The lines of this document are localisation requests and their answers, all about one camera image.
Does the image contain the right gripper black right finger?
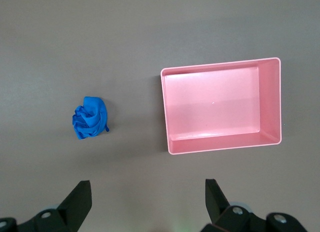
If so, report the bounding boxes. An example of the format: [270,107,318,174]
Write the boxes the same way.
[199,178,309,232]

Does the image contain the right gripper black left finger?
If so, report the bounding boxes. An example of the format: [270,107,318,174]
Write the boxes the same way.
[0,180,93,232]

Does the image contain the blue cloth wad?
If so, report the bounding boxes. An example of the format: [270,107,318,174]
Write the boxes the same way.
[72,96,110,141]

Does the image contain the pink plastic box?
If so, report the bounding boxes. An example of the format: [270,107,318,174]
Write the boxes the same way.
[160,57,283,156]

